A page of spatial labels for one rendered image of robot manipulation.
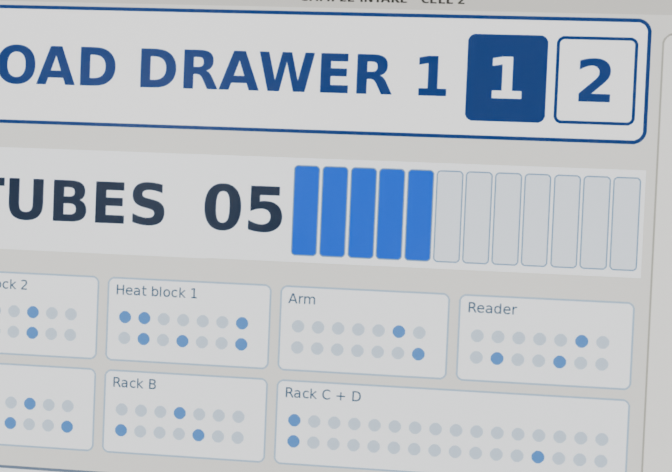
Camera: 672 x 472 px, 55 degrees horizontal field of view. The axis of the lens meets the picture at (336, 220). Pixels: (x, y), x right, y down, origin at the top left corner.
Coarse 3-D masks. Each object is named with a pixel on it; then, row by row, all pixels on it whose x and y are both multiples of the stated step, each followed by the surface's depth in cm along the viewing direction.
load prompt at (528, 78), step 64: (0, 64) 28; (64, 64) 28; (128, 64) 28; (192, 64) 28; (256, 64) 28; (320, 64) 27; (384, 64) 27; (448, 64) 27; (512, 64) 27; (576, 64) 27; (640, 64) 26; (192, 128) 28; (256, 128) 28; (320, 128) 27; (384, 128) 27; (448, 128) 27; (512, 128) 27; (576, 128) 27; (640, 128) 26
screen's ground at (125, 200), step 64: (0, 0) 28; (64, 0) 28; (128, 0) 28; (192, 0) 28; (256, 0) 27; (320, 0) 27; (384, 0) 27; (448, 0) 27; (512, 0) 27; (576, 0) 27; (640, 0) 26; (0, 128) 28; (64, 128) 28; (128, 128) 28; (0, 192) 28; (64, 192) 28; (128, 192) 28; (192, 192) 28; (0, 256) 28; (64, 256) 28; (128, 256) 28; (192, 256) 28; (640, 320) 27; (640, 384) 27; (640, 448) 27
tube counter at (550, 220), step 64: (256, 192) 28; (320, 192) 27; (384, 192) 27; (448, 192) 27; (512, 192) 27; (576, 192) 27; (640, 192) 27; (256, 256) 28; (320, 256) 27; (384, 256) 27; (448, 256) 27; (512, 256) 27; (576, 256) 27; (640, 256) 27
